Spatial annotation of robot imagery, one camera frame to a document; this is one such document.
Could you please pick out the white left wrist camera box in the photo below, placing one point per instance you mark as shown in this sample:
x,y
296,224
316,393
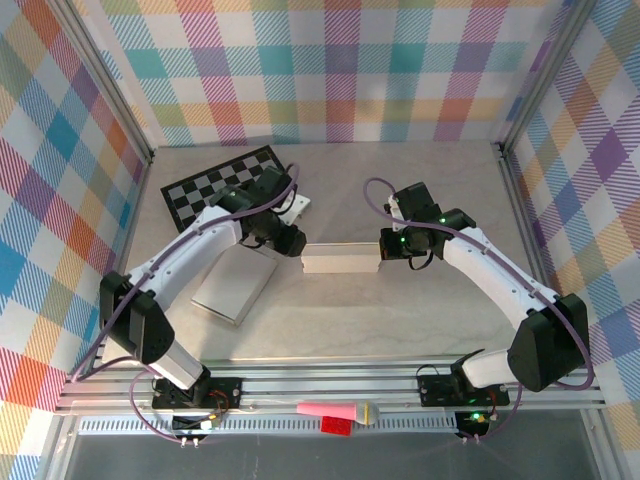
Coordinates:
x,y
300,204

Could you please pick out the aluminium corner post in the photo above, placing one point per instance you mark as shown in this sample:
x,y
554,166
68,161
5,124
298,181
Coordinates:
x,y
100,80
545,75

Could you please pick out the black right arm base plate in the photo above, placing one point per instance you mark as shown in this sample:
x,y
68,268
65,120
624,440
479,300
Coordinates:
x,y
435,392

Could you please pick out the aluminium side rail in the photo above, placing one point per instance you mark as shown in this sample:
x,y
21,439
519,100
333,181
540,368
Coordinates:
x,y
134,215
529,240

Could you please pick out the aluminium frame rail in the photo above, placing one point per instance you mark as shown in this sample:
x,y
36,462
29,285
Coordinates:
x,y
325,387

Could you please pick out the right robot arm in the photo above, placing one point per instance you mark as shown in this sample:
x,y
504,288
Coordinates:
x,y
545,345

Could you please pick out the white cardboard mailer box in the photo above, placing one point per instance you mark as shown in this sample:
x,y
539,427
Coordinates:
x,y
235,290
340,257

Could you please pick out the black connector box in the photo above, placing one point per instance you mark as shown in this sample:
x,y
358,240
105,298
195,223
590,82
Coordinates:
x,y
472,422
187,425

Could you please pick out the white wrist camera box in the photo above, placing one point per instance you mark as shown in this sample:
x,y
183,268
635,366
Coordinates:
x,y
300,204
393,210

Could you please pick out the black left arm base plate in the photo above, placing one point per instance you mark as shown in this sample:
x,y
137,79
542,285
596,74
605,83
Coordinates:
x,y
225,392

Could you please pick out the pink toy microphone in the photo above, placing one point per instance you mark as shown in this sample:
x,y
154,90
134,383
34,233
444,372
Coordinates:
x,y
330,411

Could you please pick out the black white chessboard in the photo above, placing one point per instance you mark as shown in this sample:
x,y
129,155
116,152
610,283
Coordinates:
x,y
200,195

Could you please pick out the flat red toy brick plate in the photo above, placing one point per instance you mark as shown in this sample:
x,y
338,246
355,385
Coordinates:
x,y
335,427

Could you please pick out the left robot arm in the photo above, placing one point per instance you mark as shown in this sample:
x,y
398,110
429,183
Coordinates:
x,y
140,325

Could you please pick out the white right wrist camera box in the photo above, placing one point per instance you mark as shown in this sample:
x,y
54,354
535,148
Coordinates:
x,y
393,210

